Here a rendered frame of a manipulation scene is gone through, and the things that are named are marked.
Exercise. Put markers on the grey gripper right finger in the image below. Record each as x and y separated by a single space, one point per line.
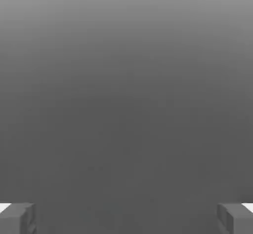
237 219

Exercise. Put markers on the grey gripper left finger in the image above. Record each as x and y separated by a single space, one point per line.
15 219

